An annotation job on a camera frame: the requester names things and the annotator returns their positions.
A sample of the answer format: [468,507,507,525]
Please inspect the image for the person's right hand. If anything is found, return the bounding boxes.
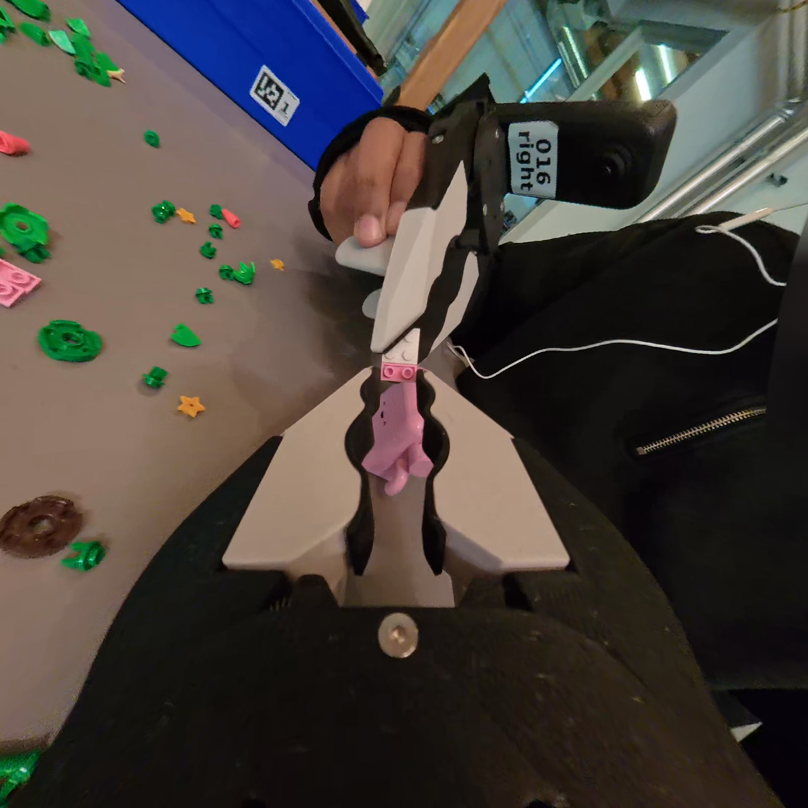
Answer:
[319,117,430,248]

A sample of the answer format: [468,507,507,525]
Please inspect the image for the pink toy brick body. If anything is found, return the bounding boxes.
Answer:
[361,379,436,497]

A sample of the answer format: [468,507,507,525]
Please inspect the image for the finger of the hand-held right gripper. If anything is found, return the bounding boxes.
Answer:
[417,240,481,364]
[369,163,473,354]

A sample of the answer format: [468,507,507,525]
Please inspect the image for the wooden post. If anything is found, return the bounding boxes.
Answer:
[398,0,509,111]

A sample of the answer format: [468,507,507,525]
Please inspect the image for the small white studded plate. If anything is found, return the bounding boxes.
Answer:
[380,327,422,368]

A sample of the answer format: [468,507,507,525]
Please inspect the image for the person's right forearm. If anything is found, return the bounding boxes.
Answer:
[308,106,435,244]

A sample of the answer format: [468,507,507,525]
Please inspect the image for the brown round plate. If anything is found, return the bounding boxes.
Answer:
[0,495,85,560]

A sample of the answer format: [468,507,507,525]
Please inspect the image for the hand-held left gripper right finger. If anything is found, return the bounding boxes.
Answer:
[420,370,572,603]

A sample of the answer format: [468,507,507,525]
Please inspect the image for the blue plastic bin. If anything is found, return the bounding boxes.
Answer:
[117,0,383,171]

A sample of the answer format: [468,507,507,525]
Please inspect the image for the white cord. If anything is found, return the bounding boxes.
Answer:
[447,207,790,381]

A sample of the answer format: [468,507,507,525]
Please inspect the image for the metal air duct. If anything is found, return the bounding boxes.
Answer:
[546,0,727,105]

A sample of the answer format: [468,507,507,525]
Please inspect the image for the pile of green leaf pieces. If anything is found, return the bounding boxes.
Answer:
[0,0,127,86]

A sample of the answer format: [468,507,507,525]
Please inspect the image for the person's black jacket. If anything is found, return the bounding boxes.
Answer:
[451,211,808,702]

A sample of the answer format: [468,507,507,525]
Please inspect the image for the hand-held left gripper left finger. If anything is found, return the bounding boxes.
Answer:
[222,368,378,607]

